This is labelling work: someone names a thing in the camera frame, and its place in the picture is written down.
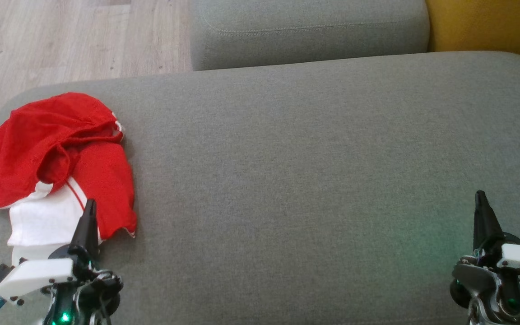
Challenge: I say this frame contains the red shorts with white trim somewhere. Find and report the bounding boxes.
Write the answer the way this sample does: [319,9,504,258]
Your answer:
[0,92,126,209]

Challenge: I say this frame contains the yellow sofa cushion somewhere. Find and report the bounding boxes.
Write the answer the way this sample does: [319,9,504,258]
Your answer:
[425,0,520,71]

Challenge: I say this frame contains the grey fabric sofa cushion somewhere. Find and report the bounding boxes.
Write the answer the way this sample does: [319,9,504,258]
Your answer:
[189,0,431,72]

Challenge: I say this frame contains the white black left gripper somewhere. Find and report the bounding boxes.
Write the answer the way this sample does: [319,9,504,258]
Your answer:
[0,199,123,325]

